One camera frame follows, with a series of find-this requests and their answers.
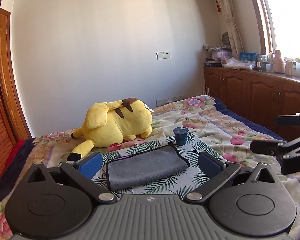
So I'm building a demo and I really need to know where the blue box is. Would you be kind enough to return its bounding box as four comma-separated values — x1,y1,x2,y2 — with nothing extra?
240,52,257,63

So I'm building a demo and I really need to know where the folded floral cloth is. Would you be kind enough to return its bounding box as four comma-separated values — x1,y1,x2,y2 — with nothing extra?
203,44,231,52

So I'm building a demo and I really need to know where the plastic bag of cloth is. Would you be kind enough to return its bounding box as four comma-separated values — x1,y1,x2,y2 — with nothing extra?
222,57,256,70

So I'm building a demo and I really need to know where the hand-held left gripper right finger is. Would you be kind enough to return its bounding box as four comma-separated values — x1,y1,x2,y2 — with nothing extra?
186,151,278,202

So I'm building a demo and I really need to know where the leaf print cloth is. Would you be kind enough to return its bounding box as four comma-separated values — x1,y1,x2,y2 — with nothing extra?
89,131,227,196

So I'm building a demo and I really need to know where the row of wall sockets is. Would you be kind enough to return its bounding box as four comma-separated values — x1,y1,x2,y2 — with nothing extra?
155,94,187,106

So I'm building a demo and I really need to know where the stack of books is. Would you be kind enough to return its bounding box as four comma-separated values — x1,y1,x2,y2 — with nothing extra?
205,58,223,67

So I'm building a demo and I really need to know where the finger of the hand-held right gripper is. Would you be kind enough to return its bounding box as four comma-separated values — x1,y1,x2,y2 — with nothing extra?
276,109,300,127
250,133,300,156

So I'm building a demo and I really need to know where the pink tissue box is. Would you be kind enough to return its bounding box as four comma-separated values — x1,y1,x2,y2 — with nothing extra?
212,51,233,59

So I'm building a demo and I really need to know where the floral curtain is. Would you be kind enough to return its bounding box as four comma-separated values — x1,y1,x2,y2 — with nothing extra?
208,0,245,61

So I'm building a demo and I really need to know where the dark blue cup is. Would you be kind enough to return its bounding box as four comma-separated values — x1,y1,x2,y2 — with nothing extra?
173,127,189,146

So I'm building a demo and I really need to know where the window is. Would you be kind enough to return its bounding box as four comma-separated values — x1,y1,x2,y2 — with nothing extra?
247,0,300,64

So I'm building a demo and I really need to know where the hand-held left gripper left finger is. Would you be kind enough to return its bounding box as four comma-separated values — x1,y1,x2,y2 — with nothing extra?
22,152,118,204

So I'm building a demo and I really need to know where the red and dark blanket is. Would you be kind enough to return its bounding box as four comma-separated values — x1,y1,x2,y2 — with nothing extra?
0,137,37,207

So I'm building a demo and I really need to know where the beige jug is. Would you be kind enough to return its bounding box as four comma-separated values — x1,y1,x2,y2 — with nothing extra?
272,49,286,74

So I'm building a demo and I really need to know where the wooden cabinet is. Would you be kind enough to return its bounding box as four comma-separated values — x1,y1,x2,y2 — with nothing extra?
203,65,300,143

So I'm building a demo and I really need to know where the dark blue bed sheet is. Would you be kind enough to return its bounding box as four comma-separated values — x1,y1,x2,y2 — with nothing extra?
211,97,288,142

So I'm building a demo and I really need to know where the grey towel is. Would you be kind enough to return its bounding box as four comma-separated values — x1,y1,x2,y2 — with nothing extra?
106,142,191,192

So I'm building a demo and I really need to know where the floral bed blanket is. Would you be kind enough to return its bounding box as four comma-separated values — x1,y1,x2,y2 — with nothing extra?
0,95,300,240

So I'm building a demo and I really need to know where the wooden wardrobe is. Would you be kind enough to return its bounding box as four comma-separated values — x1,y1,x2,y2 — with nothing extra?
0,0,32,193

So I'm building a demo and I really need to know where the yellow plush toy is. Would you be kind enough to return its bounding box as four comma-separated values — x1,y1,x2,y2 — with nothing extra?
66,97,154,162

